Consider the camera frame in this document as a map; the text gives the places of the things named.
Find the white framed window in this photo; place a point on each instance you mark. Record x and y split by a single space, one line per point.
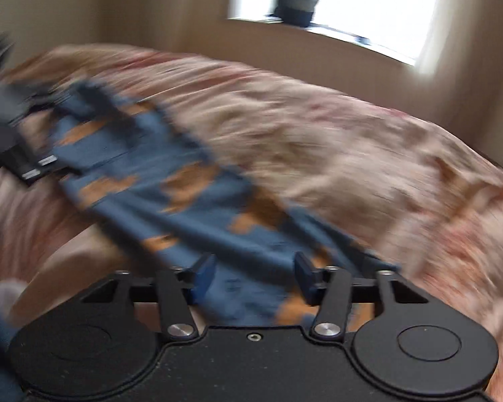
385 4

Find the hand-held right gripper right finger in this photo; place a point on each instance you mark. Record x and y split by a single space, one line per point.
305 278

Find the grey navy backpack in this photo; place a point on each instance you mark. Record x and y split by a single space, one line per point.
296 2

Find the blue orange printed pants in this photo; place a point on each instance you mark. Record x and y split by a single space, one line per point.
218 217

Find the small box on sill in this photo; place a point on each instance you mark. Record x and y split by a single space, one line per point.
364 40

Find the floral pink bed blanket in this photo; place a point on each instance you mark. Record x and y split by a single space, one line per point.
339 142

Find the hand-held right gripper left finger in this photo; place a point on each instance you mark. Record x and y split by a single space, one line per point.
205 278

